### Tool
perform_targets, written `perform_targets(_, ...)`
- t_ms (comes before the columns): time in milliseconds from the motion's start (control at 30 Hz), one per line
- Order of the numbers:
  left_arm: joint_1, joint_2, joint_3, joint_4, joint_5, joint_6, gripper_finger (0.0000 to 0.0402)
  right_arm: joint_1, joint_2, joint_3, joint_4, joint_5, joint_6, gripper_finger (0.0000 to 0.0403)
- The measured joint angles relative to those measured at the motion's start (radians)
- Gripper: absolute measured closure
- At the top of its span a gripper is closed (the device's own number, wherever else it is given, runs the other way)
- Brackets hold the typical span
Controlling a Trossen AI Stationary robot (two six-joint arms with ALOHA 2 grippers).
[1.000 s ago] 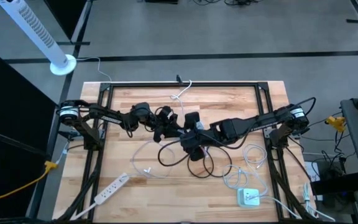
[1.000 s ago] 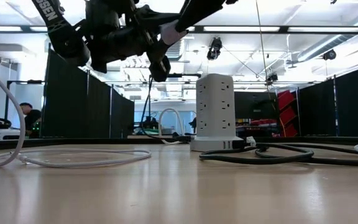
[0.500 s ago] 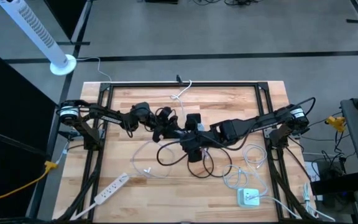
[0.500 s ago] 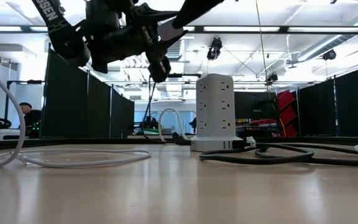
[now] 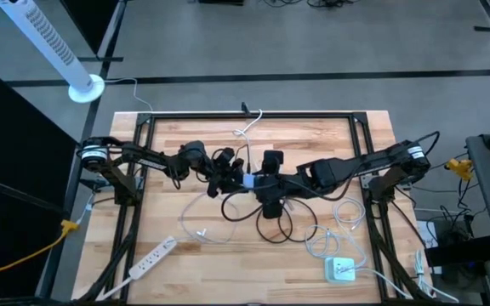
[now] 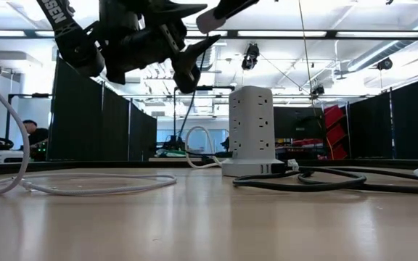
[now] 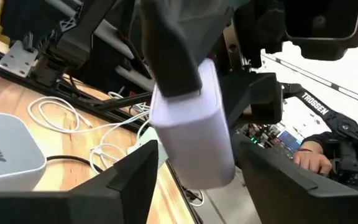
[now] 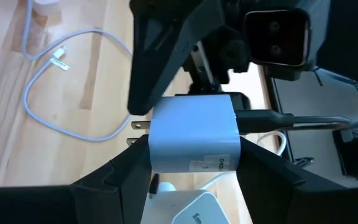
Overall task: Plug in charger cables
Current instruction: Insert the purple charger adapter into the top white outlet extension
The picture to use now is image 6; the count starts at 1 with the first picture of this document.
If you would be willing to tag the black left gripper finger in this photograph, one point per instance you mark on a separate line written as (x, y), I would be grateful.
(172, 7)
(191, 65)

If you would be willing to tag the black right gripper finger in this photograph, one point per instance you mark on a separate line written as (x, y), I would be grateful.
(227, 12)

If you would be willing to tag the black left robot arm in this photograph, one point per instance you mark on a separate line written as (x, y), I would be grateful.
(67, 32)

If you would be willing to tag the white tower power strip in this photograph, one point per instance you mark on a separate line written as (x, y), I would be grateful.
(252, 127)

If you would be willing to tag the black curtain partition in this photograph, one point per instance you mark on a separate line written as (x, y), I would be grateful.
(85, 123)
(412, 123)

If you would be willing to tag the black monitor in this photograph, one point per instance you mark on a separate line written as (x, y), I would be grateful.
(299, 123)

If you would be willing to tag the person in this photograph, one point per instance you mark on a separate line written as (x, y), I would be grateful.
(36, 137)

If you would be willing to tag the red storage bin rack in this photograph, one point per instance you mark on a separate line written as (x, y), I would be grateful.
(334, 136)

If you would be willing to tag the silver ventilation duct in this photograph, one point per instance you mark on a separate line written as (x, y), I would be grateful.
(210, 59)

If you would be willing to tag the black table frame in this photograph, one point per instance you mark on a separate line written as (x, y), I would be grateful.
(85, 165)

